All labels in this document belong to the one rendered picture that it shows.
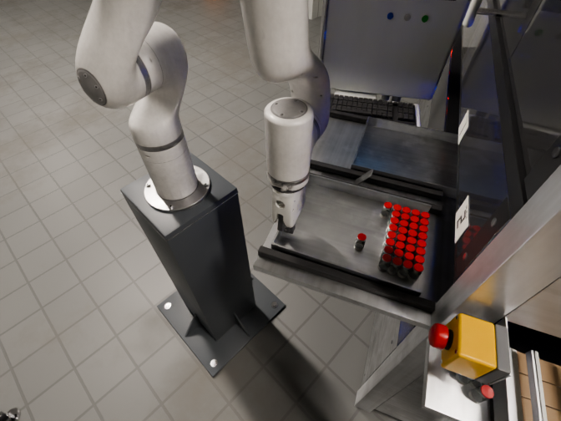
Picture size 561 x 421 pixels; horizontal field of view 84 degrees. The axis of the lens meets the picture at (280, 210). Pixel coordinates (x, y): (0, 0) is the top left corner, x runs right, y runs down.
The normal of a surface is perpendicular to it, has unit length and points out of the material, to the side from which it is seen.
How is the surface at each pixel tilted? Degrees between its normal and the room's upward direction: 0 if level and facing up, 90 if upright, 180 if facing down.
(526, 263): 90
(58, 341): 0
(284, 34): 85
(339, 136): 0
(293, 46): 84
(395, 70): 90
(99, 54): 66
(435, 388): 0
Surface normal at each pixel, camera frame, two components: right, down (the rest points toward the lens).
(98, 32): -0.35, 0.39
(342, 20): -0.24, 0.74
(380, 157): 0.00, -0.65
